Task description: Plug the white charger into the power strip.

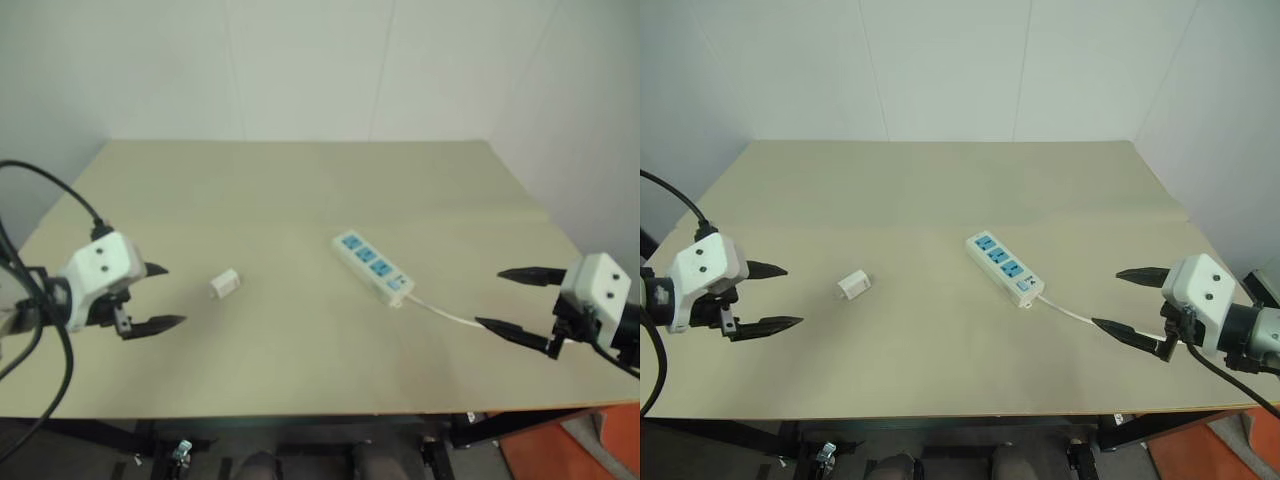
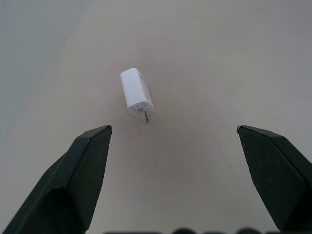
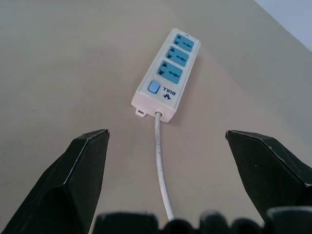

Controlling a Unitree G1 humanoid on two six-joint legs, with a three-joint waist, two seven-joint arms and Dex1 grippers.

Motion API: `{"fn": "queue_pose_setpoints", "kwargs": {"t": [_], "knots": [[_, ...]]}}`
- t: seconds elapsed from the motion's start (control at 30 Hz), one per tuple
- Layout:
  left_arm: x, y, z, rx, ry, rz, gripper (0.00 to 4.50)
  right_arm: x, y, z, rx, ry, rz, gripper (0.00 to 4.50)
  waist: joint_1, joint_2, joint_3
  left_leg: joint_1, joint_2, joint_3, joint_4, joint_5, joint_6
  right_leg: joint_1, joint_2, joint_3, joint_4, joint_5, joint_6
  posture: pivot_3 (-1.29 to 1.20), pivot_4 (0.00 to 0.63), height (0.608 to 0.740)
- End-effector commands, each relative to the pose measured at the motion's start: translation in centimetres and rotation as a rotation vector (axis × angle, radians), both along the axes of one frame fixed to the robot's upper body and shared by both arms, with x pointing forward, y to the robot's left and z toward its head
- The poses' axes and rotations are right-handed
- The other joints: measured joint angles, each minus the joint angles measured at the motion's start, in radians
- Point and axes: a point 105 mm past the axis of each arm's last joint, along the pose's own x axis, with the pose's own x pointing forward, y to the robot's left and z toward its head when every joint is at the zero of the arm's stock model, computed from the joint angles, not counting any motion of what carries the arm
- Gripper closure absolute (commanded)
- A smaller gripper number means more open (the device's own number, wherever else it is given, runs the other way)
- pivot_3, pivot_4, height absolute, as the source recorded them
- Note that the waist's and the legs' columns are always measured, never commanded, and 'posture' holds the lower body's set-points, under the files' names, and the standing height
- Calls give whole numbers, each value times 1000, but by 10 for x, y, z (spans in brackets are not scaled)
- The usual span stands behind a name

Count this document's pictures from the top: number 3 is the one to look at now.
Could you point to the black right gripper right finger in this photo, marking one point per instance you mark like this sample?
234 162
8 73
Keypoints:
268 170

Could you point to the white blue power strip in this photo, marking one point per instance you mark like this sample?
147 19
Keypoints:
168 73

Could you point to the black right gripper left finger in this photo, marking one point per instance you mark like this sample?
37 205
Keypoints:
61 185

